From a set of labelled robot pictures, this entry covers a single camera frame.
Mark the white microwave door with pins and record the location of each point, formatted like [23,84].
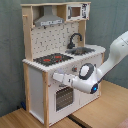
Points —
[77,11]

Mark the small steel pot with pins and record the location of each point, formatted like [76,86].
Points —
[80,52]

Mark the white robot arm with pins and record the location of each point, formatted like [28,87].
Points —
[89,76]

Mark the wooden toy kitchen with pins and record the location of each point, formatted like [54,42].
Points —
[40,86]

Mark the right red stove knob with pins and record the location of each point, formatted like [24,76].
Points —
[74,69]

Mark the black stove top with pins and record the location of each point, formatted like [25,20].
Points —
[52,59]

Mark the grey toy sink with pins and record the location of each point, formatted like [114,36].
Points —
[71,51]

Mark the black toy faucet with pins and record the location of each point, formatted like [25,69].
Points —
[71,44]

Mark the oven door with window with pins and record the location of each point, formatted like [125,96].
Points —
[64,98]

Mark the cabinet door with dispenser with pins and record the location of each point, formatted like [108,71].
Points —
[87,98]

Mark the grey range hood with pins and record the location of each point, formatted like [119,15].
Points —
[48,18]

